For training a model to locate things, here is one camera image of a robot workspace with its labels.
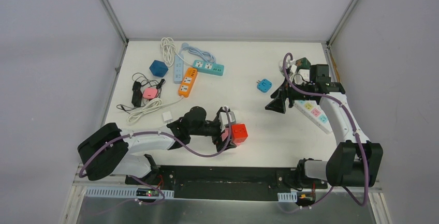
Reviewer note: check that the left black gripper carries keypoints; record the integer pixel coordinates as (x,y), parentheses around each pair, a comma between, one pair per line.
(217,134)

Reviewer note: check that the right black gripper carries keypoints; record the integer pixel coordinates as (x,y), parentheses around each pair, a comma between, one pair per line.
(278,104)

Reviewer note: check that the pink triangular power strip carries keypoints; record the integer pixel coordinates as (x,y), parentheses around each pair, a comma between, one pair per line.
(225,135)

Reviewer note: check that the red cube adapter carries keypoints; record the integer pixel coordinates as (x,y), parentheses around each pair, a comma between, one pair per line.
(239,133)

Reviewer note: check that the blue small adapter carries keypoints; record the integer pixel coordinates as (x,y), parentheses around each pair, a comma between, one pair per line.
(264,85)

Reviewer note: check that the white multicolour power strip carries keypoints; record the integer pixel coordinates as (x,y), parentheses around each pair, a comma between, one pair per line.
(314,113)

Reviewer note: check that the dark green dragon cube adapter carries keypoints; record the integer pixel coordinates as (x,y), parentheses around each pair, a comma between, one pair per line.
(303,63)

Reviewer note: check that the white charger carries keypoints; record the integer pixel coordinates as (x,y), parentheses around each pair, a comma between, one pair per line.
(167,117)

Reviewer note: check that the light green plug charger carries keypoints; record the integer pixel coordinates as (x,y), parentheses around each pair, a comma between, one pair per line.
(281,66)

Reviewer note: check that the white tiger cube adapter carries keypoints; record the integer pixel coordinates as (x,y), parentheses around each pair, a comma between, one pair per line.
(304,76)

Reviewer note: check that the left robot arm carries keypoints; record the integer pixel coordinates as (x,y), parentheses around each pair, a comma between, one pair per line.
(112,150)

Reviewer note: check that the orange power strip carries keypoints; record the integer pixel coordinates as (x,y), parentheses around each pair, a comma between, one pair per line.
(188,82)

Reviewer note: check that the teal power strip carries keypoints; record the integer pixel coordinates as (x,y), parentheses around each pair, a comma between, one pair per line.
(209,68)

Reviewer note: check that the light blue power strip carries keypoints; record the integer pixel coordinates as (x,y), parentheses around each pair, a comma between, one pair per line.
(178,69)

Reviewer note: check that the pink round adapter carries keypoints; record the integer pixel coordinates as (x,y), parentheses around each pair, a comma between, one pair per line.
(150,93)

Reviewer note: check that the blue cube adapter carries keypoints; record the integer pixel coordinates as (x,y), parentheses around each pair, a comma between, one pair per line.
(158,68)

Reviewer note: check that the black power adapter with cable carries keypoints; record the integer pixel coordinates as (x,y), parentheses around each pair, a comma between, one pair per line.
(140,83)

